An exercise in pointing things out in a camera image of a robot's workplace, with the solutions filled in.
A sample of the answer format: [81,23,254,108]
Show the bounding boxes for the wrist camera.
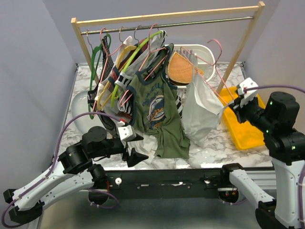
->
[236,78,258,107]
[118,125,136,142]

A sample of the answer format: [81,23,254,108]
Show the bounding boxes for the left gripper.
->
[91,134,149,167]

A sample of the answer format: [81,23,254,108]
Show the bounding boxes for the lime green plastic hanger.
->
[105,30,166,113]

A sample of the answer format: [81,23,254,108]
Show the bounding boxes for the metal hanging rod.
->
[80,15,255,36]

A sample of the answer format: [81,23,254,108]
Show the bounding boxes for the white plastic laundry basket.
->
[171,44,212,98]

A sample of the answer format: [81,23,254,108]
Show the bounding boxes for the yellow plastic tray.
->
[220,87,265,150]

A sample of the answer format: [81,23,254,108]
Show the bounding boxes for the white oval plate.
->
[71,91,102,134]

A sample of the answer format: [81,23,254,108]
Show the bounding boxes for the white tank top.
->
[182,56,226,148]

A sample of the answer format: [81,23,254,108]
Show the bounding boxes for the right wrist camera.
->
[236,78,258,107]

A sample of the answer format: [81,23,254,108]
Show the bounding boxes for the pink wire hanger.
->
[179,39,234,100]

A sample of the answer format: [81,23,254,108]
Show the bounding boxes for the pink hanger at left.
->
[92,27,124,112]

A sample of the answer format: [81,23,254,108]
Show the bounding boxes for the green graphic tank top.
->
[127,43,190,159]

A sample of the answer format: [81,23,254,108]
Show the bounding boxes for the wooden clothes rack frame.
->
[71,1,265,81]

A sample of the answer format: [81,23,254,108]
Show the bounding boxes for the yellow plastic hanger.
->
[96,44,138,112]

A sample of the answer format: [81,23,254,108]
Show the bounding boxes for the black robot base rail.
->
[93,168,237,200]

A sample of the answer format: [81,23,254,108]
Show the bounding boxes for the orange woven fan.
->
[167,52,204,85]

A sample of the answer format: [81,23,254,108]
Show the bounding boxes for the white cloth under green top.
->
[133,135,158,165]

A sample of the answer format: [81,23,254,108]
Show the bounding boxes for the striped cloth right of top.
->
[175,95,183,118]

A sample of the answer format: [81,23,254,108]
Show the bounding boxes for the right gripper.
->
[229,91,275,132]

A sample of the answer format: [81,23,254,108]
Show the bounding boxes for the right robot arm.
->
[219,92,305,229]

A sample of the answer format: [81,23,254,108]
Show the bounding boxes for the black white striped top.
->
[87,33,133,138]

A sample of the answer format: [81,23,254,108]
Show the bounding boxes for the pink hanger under green top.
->
[119,23,169,108]

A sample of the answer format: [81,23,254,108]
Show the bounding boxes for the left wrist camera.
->
[118,125,136,142]

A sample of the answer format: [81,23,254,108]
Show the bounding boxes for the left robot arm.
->
[3,125,148,228]

